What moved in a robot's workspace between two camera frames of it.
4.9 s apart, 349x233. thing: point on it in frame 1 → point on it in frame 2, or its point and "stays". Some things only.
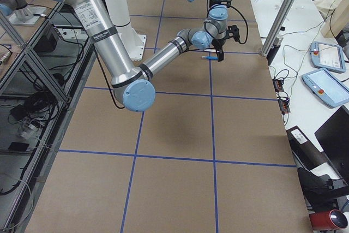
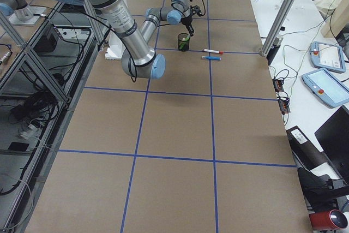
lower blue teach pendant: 327,87 stays
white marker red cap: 213,50 stays
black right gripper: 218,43 → 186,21
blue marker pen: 209,58 stays
